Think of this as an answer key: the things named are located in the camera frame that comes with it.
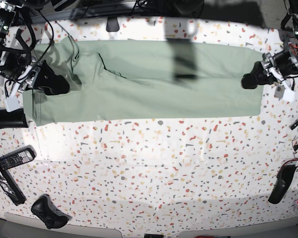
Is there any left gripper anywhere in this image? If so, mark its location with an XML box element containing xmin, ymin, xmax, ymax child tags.
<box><xmin>241</xmin><ymin>51</ymin><xmax>298</xmax><ymax>102</ymax></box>

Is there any black game controller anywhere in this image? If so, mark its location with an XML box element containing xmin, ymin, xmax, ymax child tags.
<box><xmin>31</xmin><ymin>196</ymin><xmax>69</xmax><ymax>230</ymax></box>

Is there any long black bar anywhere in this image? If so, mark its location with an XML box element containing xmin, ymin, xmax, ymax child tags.
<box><xmin>0</xmin><ymin>167</ymin><xmax>26</xmax><ymax>206</ymax></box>

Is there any black curved handle right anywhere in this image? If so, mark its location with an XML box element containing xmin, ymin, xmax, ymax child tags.
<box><xmin>268</xmin><ymin>165</ymin><xmax>297</xmax><ymax>204</ymax></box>

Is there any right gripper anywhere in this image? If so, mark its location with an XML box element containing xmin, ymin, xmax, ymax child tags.
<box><xmin>4</xmin><ymin>60</ymin><xmax>70</xmax><ymax>112</ymax></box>

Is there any light green T-shirt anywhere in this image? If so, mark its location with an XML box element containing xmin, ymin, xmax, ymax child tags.
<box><xmin>23</xmin><ymin>36</ymin><xmax>263</xmax><ymax>126</ymax></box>

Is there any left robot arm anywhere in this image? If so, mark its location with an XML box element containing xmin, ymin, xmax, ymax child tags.
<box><xmin>241</xmin><ymin>0</ymin><xmax>298</xmax><ymax>102</ymax></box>

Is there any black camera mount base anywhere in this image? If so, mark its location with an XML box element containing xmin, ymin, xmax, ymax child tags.
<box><xmin>106</xmin><ymin>16</ymin><xmax>120</xmax><ymax>32</ymax></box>

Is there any black TV remote control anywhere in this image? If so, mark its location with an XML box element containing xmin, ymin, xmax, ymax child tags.
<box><xmin>0</xmin><ymin>146</ymin><xmax>36</xmax><ymax>171</ymax></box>

